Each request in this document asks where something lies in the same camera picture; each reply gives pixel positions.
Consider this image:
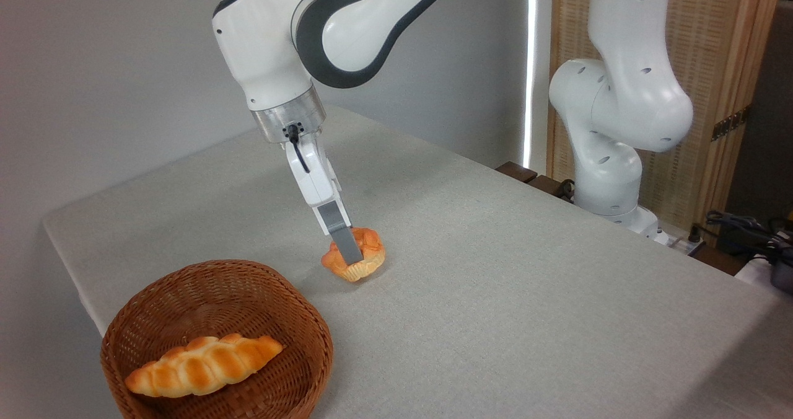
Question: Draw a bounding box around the round golden bread bun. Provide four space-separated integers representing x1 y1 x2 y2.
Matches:
321 227 386 283

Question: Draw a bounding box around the black cable bundle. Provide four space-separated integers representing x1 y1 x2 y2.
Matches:
706 210 793 265

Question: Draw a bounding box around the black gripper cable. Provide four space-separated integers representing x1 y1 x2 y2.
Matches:
284 124 311 174

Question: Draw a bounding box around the wooden woven folding screen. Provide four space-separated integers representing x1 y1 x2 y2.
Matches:
548 0 785 246

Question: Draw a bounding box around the brown woven wicker basket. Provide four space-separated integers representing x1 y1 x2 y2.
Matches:
100 259 334 419

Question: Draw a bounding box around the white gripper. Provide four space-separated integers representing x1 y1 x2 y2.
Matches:
284 131 365 265

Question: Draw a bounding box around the metal screen hinge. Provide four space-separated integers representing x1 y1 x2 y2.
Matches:
711 105 752 142

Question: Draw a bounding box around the white vertical window strip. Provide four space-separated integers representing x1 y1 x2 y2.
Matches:
522 0 554 175

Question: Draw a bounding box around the grey tablecloth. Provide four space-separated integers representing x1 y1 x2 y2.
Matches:
42 104 793 419

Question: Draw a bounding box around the long twisted golden bread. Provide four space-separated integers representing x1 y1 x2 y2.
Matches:
125 333 284 399

